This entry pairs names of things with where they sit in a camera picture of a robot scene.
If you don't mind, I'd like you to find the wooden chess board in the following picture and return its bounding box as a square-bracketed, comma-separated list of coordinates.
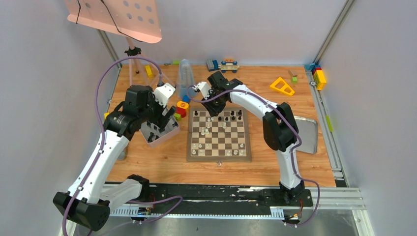
[186, 107, 252, 162]

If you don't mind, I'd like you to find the grey toy microphone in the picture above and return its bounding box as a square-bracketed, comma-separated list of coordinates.
[117, 147, 128, 160]

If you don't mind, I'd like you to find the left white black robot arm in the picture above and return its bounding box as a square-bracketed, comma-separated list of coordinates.
[53, 83, 176, 232]

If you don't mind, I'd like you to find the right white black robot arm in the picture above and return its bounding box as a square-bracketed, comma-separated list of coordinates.
[195, 72, 305, 206]

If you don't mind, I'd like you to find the green small block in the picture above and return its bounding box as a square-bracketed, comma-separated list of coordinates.
[174, 113, 182, 121]

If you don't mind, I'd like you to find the red round block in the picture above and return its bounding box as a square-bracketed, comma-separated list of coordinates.
[176, 107, 187, 118]

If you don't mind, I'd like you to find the yellow round sign block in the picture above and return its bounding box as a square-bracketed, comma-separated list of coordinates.
[177, 101, 189, 112]

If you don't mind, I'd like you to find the blue small block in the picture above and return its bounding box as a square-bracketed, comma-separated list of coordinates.
[182, 95, 191, 103]

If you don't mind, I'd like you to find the yellow block near stand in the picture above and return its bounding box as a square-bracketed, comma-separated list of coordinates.
[145, 65, 154, 78]

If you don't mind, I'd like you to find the blue grey brick block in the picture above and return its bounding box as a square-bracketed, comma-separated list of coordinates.
[206, 59, 220, 72]

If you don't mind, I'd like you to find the wooden toy car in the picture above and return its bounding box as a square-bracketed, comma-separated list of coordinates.
[219, 59, 240, 73]

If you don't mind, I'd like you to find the yellow triangle shape toy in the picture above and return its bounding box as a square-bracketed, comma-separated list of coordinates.
[269, 77, 295, 96]

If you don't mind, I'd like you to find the wooden brown block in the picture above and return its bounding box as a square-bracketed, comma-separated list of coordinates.
[288, 70, 298, 78]

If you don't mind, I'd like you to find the pink music stand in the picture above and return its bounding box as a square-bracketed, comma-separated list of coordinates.
[62, 0, 177, 90]

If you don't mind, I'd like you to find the silver metal tin lid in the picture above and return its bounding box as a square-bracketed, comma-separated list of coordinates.
[295, 116, 318, 154]

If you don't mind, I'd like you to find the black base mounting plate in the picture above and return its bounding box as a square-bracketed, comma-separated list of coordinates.
[119, 182, 313, 216]

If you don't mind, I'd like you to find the stacked coloured bricks corner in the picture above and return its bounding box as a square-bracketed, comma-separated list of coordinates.
[304, 63, 327, 90]

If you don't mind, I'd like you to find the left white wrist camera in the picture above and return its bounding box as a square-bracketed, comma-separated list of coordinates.
[153, 83, 176, 108]

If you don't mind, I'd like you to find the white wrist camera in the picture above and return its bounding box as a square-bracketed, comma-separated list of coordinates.
[153, 83, 176, 108]
[195, 82, 211, 100]

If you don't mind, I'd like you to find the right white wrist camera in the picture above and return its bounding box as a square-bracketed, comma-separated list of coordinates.
[195, 82, 211, 100]

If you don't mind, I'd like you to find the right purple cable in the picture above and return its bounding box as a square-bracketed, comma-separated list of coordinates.
[186, 85, 321, 228]

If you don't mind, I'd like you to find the purple cable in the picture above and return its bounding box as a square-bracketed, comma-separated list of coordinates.
[61, 57, 184, 236]
[186, 85, 321, 228]

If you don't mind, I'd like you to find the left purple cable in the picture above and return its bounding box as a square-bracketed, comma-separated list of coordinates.
[61, 57, 184, 236]

